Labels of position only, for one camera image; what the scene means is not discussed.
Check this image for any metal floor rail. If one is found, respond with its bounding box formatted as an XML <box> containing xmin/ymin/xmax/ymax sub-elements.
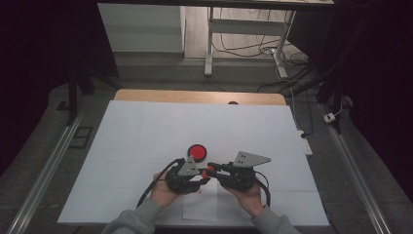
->
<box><xmin>6</xmin><ymin>111</ymin><xmax>85</xmax><ymax>234</ymax></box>
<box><xmin>319</xmin><ymin>103</ymin><xmax>393</xmax><ymax>234</ymax></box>

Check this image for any tangle of floor cables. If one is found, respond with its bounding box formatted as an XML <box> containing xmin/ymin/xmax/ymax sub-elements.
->
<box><xmin>212</xmin><ymin>8</ymin><xmax>310</xmax><ymax>67</ymax></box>

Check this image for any orange stamp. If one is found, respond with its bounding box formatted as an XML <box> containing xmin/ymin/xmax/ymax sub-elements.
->
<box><xmin>200</xmin><ymin>164</ymin><xmax>216</xmax><ymax>179</ymax></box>

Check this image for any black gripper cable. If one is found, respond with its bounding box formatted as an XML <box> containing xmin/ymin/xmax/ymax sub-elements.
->
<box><xmin>135</xmin><ymin>157</ymin><xmax>187</xmax><ymax>210</ymax></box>
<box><xmin>253</xmin><ymin>170</ymin><xmax>273</xmax><ymax>209</ymax></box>

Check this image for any person's left hand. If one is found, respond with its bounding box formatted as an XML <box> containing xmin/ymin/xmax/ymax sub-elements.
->
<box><xmin>149</xmin><ymin>170</ymin><xmax>183</xmax><ymax>210</ymax></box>

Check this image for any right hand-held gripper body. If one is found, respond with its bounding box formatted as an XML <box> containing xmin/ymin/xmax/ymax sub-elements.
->
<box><xmin>219</xmin><ymin>150</ymin><xmax>272</xmax><ymax>192</ymax></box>

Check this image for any black stand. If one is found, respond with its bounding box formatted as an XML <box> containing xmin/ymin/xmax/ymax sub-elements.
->
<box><xmin>285</xmin><ymin>6</ymin><xmax>374</xmax><ymax>135</ymax></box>
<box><xmin>65</xmin><ymin>64</ymin><xmax>122</xmax><ymax>127</ymax></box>

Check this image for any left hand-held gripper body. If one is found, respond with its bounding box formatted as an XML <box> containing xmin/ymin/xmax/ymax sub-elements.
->
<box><xmin>165</xmin><ymin>155</ymin><xmax>203</xmax><ymax>196</ymax></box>

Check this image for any black floor socket plate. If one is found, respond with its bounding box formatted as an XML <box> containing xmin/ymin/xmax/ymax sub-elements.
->
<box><xmin>68</xmin><ymin>126</ymin><xmax>94</xmax><ymax>150</ymax></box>

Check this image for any white desk frame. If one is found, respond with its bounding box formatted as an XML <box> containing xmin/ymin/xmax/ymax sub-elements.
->
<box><xmin>204</xmin><ymin>6</ymin><xmax>297</xmax><ymax>80</ymax></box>

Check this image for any person's right hand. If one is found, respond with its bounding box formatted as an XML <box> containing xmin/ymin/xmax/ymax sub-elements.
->
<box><xmin>223</xmin><ymin>181</ymin><xmax>266</xmax><ymax>217</ymax></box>

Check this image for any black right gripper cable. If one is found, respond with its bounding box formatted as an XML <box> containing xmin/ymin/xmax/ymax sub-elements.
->
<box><xmin>253</xmin><ymin>170</ymin><xmax>273</xmax><ymax>209</ymax></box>

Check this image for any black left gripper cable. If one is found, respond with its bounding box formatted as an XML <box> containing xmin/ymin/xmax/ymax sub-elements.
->
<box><xmin>135</xmin><ymin>157</ymin><xmax>187</xmax><ymax>210</ymax></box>

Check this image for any round red ink pad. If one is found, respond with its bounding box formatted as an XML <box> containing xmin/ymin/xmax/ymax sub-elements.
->
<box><xmin>187</xmin><ymin>143</ymin><xmax>207</xmax><ymax>164</ymax></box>

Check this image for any large white table cover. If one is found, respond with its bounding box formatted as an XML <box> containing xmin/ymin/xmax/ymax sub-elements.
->
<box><xmin>57</xmin><ymin>99</ymin><xmax>329</xmax><ymax>227</ymax></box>

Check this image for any white cabinet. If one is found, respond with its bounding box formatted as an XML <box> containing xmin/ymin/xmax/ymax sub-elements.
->
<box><xmin>96</xmin><ymin>3</ymin><xmax>186</xmax><ymax>54</ymax></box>

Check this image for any white power strip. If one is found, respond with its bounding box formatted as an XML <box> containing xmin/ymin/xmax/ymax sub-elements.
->
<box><xmin>297</xmin><ymin>130</ymin><xmax>314</xmax><ymax>156</ymax></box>

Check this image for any small white paper sheet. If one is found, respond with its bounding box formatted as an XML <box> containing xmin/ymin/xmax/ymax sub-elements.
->
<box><xmin>182</xmin><ymin>176</ymin><xmax>218</xmax><ymax>222</ymax></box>

